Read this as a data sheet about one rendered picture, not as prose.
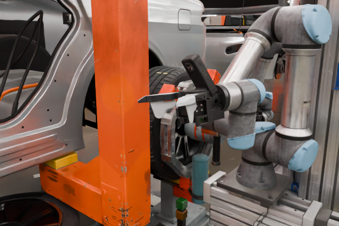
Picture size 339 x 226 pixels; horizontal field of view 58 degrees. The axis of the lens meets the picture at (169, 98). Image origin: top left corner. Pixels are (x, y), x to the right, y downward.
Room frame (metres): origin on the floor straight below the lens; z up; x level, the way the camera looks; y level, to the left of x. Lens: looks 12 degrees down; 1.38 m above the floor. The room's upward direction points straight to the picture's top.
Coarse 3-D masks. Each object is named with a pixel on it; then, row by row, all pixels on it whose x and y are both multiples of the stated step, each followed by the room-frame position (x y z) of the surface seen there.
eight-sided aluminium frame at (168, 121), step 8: (184, 88) 1.55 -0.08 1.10; (192, 88) 1.58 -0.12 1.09; (168, 112) 1.51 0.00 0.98; (168, 120) 1.44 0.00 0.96; (168, 128) 1.44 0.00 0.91; (168, 136) 1.44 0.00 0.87; (168, 144) 1.44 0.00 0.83; (208, 144) 1.82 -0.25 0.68; (168, 152) 1.44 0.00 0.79; (208, 152) 1.76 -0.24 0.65; (168, 160) 1.44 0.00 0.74; (176, 160) 1.47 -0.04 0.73; (208, 160) 1.73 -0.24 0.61; (176, 168) 1.49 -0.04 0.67; (184, 168) 1.53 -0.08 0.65; (184, 176) 1.54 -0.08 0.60
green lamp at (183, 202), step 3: (180, 198) 1.22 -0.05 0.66; (183, 198) 1.22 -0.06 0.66; (177, 201) 1.20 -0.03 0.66; (180, 201) 1.20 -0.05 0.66; (183, 201) 1.20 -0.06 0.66; (186, 201) 1.21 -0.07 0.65; (177, 204) 1.20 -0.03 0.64; (180, 204) 1.19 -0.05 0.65; (183, 204) 1.19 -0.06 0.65; (186, 204) 1.21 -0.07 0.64; (177, 207) 1.20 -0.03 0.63; (180, 207) 1.19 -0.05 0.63; (183, 207) 1.19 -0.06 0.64; (186, 207) 1.21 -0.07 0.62
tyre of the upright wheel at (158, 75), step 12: (156, 72) 1.71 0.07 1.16; (168, 72) 1.66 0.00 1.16; (180, 72) 1.66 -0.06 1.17; (156, 84) 1.58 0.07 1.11; (156, 120) 1.48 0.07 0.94; (156, 132) 1.48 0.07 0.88; (156, 144) 1.48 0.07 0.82; (204, 144) 1.86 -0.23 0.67; (156, 156) 1.48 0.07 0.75; (156, 168) 1.49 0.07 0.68; (168, 168) 1.56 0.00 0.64
